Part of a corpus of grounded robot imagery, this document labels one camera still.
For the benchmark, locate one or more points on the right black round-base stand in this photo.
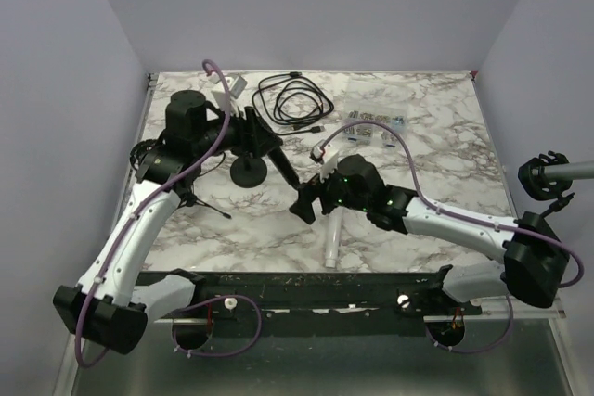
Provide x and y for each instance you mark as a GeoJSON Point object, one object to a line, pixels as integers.
{"type": "Point", "coordinates": [533, 179]}

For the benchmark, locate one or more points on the white microphone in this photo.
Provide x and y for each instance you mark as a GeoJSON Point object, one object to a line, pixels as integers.
{"type": "Point", "coordinates": [333, 238]}

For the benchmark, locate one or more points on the grey microphone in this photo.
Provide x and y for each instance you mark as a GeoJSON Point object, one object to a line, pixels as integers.
{"type": "Point", "coordinates": [569, 172]}

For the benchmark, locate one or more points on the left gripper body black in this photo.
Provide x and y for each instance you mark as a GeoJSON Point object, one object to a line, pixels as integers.
{"type": "Point", "coordinates": [235, 137]}

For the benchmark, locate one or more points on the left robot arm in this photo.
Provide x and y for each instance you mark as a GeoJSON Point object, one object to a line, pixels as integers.
{"type": "Point", "coordinates": [107, 306]}

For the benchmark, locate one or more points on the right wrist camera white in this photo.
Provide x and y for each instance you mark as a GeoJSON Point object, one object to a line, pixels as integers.
{"type": "Point", "coordinates": [327, 157]}

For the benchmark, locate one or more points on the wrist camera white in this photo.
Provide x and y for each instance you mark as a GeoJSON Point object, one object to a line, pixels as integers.
{"type": "Point", "coordinates": [327, 157]}
{"type": "Point", "coordinates": [226, 93]}

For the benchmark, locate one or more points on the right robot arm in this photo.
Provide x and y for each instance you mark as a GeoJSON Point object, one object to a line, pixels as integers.
{"type": "Point", "coordinates": [523, 257]}

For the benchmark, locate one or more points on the black microphone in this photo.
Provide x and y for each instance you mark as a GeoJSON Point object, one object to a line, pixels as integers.
{"type": "Point", "coordinates": [284, 167]}

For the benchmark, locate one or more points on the clear plastic screw box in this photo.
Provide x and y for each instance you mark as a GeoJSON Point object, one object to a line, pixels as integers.
{"type": "Point", "coordinates": [385, 103]}

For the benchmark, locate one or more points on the black round-base mic stand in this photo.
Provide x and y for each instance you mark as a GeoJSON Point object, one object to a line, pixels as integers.
{"type": "Point", "coordinates": [248, 172]}

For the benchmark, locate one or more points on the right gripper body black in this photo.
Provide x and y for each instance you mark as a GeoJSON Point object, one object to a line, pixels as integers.
{"type": "Point", "coordinates": [333, 193]}

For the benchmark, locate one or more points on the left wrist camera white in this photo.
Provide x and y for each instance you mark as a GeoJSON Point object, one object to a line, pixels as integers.
{"type": "Point", "coordinates": [226, 93]}

